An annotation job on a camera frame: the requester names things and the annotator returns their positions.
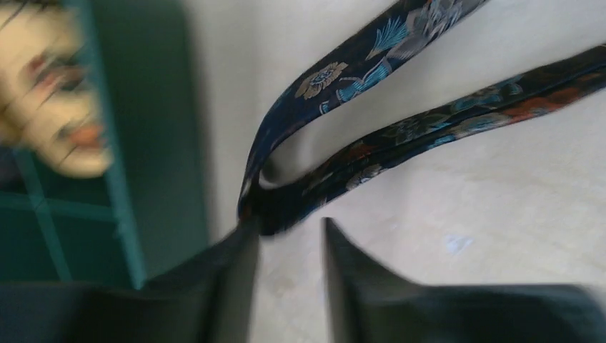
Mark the navy floral tie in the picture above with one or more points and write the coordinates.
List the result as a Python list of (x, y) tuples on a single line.
[(420, 75)]

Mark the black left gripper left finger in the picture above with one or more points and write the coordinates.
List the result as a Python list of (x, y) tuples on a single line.
[(207, 298)]

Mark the rolled cream patterned tie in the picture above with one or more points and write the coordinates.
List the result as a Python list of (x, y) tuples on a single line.
[(45, 89)]

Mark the green compartment tray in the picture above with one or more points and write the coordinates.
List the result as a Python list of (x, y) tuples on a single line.
[(145, 213)]

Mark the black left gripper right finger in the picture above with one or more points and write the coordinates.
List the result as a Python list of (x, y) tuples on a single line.
[(370, 303)]

